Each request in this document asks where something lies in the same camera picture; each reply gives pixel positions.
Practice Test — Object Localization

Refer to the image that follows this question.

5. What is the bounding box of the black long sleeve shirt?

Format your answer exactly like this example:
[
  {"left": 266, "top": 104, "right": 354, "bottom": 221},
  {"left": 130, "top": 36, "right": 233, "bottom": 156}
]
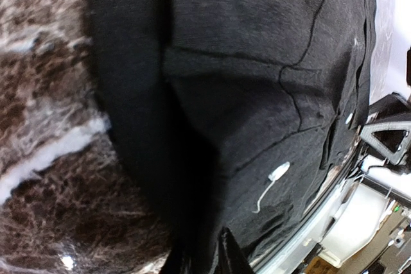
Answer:
[{"left": 89, "top": 0, "right": 376, "bottom": 273}]

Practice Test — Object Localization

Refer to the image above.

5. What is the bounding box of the black front rail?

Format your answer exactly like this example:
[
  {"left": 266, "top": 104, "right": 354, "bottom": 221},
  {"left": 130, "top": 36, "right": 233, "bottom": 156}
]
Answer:
[{"left": 252, "top": 145, "right": 362, "bottom": 273}]

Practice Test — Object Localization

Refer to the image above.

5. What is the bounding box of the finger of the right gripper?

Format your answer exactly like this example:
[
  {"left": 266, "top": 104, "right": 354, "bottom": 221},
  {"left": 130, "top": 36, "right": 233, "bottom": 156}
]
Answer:
[{"left": 360, "top": 92, "right": 410, "bottom": 167}]

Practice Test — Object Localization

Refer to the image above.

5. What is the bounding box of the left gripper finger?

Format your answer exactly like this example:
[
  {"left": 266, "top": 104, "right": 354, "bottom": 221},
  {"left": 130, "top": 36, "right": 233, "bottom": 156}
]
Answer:
[{"left": 220, "top": 227, "right": 254, "bottom": 274}]

